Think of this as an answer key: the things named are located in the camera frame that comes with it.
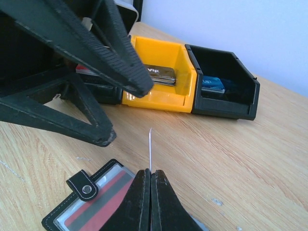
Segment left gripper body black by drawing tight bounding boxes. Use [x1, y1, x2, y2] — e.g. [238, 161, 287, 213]
[0, 12, 69, 97]

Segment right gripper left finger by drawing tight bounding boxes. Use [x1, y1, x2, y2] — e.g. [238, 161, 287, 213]
[101, 169, 151, 231]

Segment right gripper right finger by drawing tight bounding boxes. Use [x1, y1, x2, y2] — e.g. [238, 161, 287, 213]
[151, 170, 207, 231]

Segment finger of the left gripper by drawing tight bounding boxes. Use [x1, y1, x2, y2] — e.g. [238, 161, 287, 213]
[0, 69, 116, 147]
[0, 0, 154, 98]

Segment black leather card holder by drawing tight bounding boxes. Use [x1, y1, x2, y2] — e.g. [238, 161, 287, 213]
[41, 158, 210, 231]

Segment red white card in bin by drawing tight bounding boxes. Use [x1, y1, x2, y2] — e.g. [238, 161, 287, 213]
[75, 64, 98, 76]

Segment black card in bin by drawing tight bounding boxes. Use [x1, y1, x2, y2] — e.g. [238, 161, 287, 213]
[144, 64, 176, 86]

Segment blue card in bin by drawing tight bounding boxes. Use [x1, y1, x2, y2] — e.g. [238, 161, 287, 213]
[202, 76, 225, 94]

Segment yellow bin middle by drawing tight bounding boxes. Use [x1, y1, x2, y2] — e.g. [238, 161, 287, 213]
[122, 36, 197, 113]

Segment black bin right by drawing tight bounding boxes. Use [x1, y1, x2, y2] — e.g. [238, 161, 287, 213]
[185, 44, 260, 120]

